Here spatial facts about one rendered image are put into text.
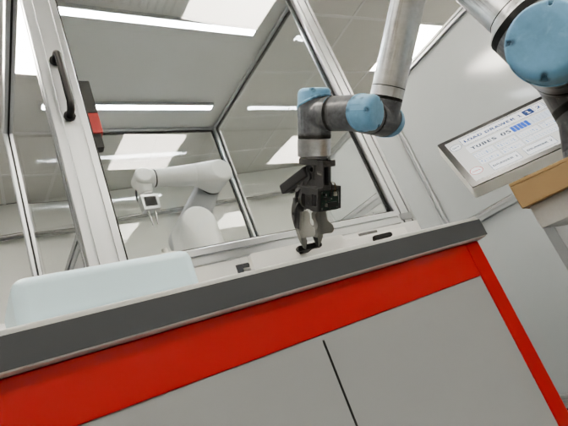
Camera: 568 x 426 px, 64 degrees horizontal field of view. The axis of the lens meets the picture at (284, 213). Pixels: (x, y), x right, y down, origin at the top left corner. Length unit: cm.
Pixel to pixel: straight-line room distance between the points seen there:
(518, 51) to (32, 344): 73
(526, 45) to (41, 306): 72
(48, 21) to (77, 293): 107
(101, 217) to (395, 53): 73
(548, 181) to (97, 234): 86
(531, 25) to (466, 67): 200
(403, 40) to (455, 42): 179
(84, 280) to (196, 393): 13
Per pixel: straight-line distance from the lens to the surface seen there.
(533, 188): 83
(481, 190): 159
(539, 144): 167
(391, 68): 108
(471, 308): 61
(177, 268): 43
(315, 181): 103
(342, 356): 46
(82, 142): 117
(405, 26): 109
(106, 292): 41
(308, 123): 101
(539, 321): 279
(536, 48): 81
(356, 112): 95
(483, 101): 274
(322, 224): 109
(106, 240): 106
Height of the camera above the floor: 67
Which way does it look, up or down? 17 degrees up
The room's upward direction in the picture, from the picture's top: 22 degrees counter-clockwise
